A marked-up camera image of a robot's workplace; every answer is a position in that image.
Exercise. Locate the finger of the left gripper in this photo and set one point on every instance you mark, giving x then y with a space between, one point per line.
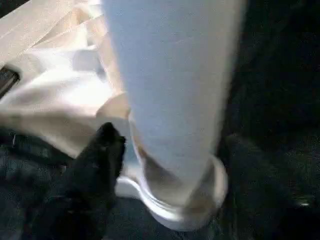
7 77

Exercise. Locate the white plastic table top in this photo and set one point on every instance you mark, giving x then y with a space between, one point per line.
50 100

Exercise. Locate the white plastic table leg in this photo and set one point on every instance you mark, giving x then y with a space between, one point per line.
175 75

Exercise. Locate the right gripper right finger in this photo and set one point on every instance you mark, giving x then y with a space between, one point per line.
262 195

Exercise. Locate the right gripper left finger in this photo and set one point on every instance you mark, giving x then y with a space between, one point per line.
85 190

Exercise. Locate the black table mat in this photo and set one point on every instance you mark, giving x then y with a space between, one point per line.
275 75

